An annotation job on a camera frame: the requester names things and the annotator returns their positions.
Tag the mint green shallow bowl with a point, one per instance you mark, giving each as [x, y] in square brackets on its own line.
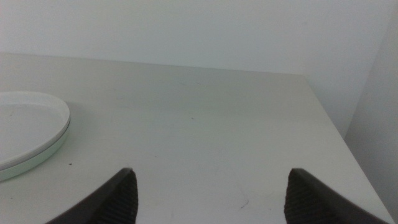
[31, 165]

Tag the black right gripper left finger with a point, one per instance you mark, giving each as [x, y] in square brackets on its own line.
[115, 202]

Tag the grey shallow bowl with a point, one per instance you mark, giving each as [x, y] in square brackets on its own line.
[31, 157]

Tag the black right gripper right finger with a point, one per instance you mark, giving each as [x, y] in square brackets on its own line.
[311, 205]

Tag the white shallow bowl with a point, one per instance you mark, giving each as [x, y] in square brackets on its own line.
[25, 127]

